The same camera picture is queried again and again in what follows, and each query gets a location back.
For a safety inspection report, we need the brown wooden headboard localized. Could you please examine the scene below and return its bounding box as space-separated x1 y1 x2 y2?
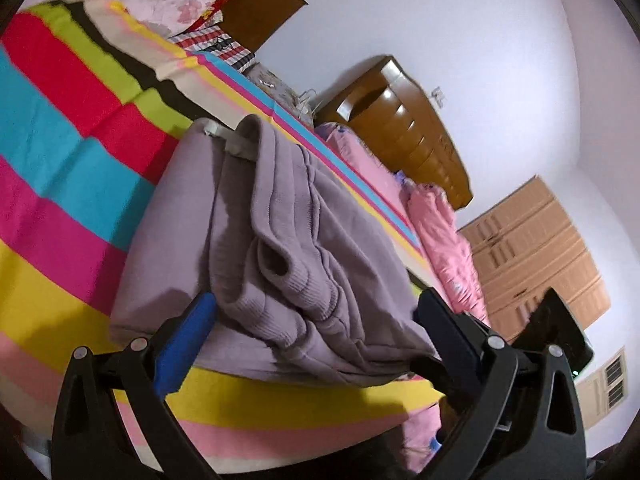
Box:
315 55 475 211
220 0 308 56

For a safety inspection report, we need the mauve sweater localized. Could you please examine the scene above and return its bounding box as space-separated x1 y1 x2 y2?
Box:
109 114 443 388

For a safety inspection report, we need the cream framed window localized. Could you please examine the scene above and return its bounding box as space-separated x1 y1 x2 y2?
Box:
575 346 628 428

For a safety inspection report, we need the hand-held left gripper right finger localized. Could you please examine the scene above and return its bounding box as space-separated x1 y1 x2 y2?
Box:
412 287 587 480

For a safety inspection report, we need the red black plaid sheet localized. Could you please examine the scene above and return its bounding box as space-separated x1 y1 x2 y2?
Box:
167 22 256 73

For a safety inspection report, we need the colourful striped blanket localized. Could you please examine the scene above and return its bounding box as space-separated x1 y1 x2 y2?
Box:
0 0 446 461

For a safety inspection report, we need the pink padded quilt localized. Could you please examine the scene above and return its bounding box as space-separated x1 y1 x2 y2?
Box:
315 121 493 328

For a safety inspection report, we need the light wooden wardrobe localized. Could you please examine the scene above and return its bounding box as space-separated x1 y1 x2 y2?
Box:
457 175 612 343

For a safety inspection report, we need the grey patterned cloth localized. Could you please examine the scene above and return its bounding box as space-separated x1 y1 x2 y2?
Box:
245 62 318 126

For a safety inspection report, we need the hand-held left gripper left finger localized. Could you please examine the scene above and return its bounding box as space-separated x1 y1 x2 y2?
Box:
50 291 218 480

